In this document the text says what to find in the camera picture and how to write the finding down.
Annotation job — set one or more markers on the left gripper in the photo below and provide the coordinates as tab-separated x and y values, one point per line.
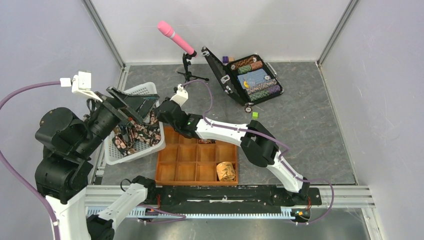
139	105

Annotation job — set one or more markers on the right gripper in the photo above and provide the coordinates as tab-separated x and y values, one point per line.
173	102

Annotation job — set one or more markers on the black floral tie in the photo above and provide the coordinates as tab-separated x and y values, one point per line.
146	133

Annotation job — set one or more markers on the orange compartment tray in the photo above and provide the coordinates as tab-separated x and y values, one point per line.
184	162

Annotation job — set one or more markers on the white plastic basket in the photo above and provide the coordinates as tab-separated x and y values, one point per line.
138	149

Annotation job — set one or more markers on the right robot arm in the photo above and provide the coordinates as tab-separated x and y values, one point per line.
259	146

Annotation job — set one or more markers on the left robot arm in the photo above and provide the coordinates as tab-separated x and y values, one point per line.
68	143

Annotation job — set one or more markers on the black tripod stand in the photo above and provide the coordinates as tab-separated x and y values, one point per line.
188	76

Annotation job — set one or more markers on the rolled dark patterned tie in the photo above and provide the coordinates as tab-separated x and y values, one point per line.
206	141

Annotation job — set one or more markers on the purple cube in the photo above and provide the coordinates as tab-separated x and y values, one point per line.
225	59

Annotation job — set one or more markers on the loose poker chip stack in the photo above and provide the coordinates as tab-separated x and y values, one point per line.
248	108

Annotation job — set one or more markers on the rolled tan patterned tie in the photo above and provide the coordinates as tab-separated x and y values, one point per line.
225	171

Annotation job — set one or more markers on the pink microphone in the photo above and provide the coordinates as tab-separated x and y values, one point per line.
170	33

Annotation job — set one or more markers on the green cube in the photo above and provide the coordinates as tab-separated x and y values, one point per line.
255	115

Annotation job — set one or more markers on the black poker chip case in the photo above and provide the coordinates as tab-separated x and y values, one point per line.
248	80

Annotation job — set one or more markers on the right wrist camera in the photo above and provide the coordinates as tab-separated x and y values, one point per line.
180	96

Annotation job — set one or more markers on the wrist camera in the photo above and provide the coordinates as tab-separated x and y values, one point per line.
80	84
180	96

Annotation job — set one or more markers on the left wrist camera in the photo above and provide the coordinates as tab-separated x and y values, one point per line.
80	84

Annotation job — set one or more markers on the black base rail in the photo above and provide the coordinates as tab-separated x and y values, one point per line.
238	199

